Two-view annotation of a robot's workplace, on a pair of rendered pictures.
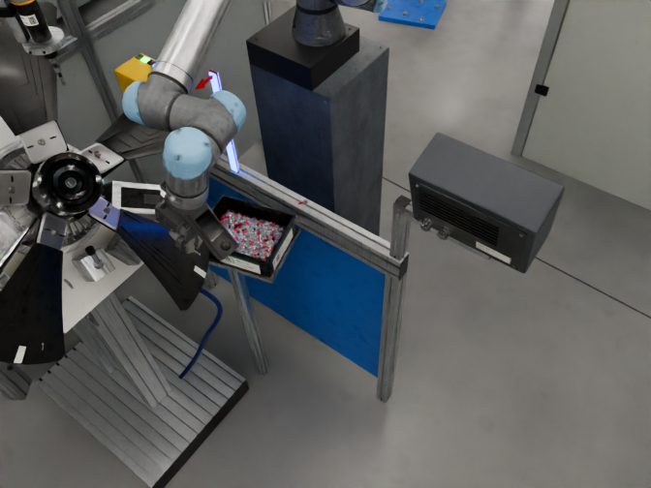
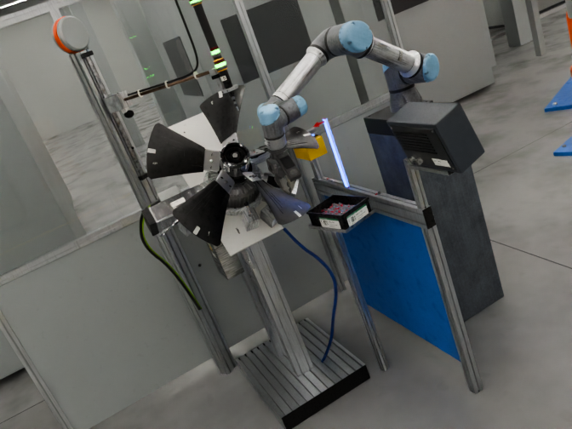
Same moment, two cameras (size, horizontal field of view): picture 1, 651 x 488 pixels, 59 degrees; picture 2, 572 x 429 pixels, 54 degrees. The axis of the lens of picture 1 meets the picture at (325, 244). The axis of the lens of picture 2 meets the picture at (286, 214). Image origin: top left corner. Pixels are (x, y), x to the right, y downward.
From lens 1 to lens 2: 1.32 m
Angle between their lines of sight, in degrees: 41
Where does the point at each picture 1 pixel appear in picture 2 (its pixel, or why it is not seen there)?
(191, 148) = (268, 109)
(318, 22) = (399, 97)
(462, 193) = (407, 121)
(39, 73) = (232, 112)
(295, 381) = (406, 375)
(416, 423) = (499, 409)
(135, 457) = (277, 401)
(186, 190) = (269, 134)
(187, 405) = (320, 376)
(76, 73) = not seen: hidden behind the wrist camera
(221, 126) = (288, 105)
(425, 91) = not seen: outside the picture
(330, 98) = not seen: hidden behind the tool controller
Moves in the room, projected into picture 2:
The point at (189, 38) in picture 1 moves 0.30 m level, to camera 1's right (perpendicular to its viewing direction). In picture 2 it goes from (289, 81) to (361, 60)
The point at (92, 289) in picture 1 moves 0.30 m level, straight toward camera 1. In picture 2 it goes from (249, 237) to (258, 263)
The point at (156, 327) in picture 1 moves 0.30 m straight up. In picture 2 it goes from (317, 334) to (298, 287)
